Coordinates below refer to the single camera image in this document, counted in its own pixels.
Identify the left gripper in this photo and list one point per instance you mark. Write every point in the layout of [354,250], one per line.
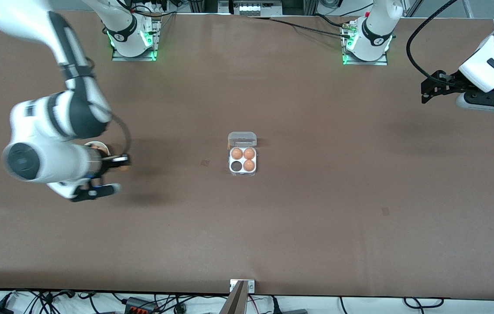
[453,83]

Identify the white multi-socket power strip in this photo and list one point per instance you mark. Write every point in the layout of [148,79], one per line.
[253,8]

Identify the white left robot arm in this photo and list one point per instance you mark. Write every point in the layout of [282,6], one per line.
[375,32]

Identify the black orange connector box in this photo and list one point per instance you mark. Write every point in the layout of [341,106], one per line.
[140,305]

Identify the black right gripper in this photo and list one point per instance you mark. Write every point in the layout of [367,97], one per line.
[106,164]

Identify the grey camera support bar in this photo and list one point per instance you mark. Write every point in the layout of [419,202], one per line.
[234,303]

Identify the silver camera mount bracket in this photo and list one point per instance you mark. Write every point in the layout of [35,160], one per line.
[251,285]

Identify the white round bowl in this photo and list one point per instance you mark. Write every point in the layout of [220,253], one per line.
[95,143]

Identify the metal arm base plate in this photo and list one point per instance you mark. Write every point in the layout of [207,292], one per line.
[135,58]
[378,63]

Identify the black power plug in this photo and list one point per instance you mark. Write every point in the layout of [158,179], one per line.
[275,305]

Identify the clear-lidded white egg box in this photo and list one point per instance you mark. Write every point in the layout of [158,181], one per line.
[242,159]

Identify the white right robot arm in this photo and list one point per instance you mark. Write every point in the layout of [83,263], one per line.
[46,161]

